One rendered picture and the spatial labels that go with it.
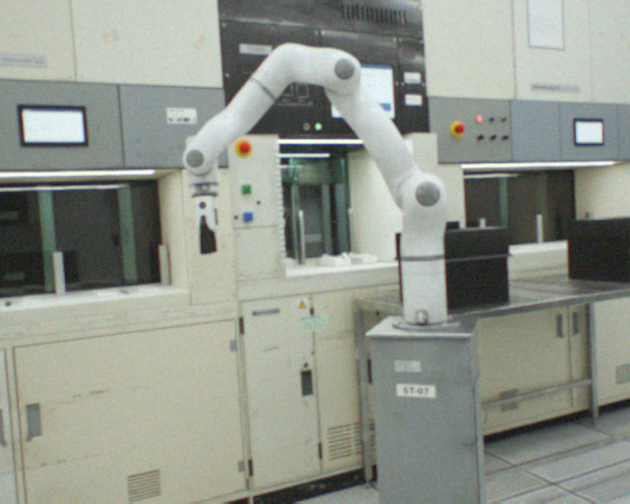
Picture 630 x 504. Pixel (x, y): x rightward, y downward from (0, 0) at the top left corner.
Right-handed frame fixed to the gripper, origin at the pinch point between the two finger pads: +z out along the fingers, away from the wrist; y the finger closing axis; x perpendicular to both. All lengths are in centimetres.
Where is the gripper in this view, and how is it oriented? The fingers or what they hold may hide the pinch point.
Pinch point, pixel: (208, 250)
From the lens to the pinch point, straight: 173.3
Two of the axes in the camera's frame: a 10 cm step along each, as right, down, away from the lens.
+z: 0.6, 10.0, 0.5
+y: -0.1, -0.5, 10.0
